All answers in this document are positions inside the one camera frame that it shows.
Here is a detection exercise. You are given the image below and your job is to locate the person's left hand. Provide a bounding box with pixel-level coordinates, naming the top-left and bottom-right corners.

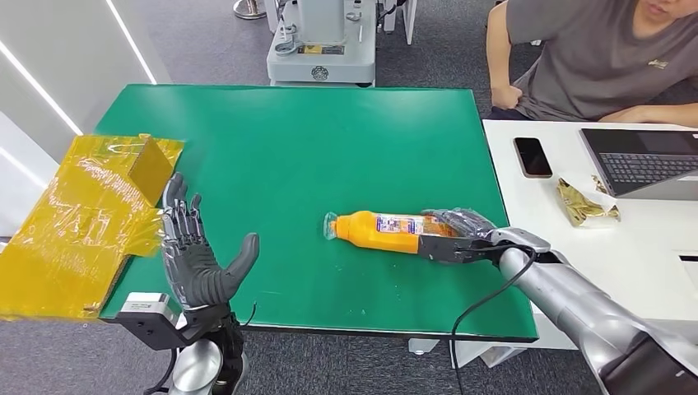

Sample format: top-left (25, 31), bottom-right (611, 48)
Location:
top-left (598, 105), bottom-right (650, 124)

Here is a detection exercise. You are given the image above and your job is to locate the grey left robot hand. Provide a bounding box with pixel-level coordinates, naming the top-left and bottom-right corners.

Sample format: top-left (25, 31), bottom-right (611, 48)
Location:
top-left (161, 173), bottom-right (261, 314)

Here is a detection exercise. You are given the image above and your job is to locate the person's right hand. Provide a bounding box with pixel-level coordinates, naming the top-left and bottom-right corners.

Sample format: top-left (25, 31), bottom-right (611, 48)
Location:
top-left (491, 83), bottom-right (524, 111)

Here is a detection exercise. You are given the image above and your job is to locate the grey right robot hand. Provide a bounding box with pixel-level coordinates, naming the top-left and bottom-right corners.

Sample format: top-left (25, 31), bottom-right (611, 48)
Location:
top-left (421, 207), bottom-right (499, 241)

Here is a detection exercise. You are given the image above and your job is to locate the orange plastic bottle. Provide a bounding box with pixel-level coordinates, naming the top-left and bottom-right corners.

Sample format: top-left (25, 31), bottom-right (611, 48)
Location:
top-left (323, 209), bottom-right (464, 256)

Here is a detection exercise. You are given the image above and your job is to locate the grey laptop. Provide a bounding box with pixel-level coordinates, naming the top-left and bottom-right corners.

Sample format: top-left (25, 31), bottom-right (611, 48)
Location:
top-left (579, 128), bottom-right (698, 202)

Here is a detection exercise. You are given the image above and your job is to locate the black smartphone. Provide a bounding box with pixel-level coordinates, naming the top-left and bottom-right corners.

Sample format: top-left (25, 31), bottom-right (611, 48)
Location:
top-left (513, 137), bottom-right (554, 179)

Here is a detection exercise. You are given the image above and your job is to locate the person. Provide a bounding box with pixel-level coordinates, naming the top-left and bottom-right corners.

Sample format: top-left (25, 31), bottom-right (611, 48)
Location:
top-left (485, 0), bottom-right (698, 124)

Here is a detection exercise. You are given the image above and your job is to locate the gold snack wrapper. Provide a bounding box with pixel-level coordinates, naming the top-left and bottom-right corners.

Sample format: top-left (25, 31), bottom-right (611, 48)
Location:
top-left (556, 177), bottom-right (621, 229)

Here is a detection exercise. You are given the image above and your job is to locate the white table leg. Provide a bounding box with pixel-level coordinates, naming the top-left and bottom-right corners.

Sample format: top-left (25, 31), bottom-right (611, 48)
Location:
top-left (381, 0), bottom-right (418, 46)

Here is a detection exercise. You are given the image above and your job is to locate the yellow film wrapped cardboard box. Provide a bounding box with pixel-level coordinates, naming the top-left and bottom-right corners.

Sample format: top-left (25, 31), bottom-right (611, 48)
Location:
top-left (0, 133), bottom-right (185, 323)

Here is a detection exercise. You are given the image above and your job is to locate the green table mat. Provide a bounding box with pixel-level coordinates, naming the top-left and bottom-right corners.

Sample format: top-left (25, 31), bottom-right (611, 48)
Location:
top-left (93, 83), bottom-right (540, 343)

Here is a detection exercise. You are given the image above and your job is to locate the grey wheeled machine base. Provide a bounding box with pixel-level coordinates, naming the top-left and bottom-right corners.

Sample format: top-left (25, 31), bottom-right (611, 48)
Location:
top-left (265, 0), bottom-right (377, 88)

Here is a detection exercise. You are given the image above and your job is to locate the chrome chair base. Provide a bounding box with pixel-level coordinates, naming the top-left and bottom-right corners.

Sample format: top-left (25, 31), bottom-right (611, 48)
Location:
top-left (233, 0), bottom-right (268, 21)

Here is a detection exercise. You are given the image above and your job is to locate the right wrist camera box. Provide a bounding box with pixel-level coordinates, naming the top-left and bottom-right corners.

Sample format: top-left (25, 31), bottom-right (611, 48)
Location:
top-left (416, 234), bottom-right (500, 267)

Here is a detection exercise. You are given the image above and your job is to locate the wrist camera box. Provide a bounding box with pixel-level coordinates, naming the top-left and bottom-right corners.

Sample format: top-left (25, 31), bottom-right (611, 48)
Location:
top-left (114, 292), bottom-right (189, 351)
top-left (416, 234), bottom-right (500, 267)

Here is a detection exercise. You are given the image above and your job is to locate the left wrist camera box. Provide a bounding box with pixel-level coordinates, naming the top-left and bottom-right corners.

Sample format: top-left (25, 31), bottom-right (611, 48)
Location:
top-left (114, 292), bottom-right (189, 351)

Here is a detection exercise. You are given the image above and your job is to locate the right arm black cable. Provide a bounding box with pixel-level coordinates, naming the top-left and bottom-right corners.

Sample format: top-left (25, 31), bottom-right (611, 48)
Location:
top-left (449, 248), bottom-right (538, 395)

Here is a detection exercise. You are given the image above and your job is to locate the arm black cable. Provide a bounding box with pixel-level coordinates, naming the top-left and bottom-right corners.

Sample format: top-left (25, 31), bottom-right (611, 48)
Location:
top-left (142, 347), bottom-right (180, 395)
top-left (449, 248), bottom-right (538, 395)

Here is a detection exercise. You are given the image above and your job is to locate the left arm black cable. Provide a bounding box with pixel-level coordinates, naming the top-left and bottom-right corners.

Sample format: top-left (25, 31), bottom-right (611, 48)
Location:
top-left (142, 347), bottom-right (180, 395)

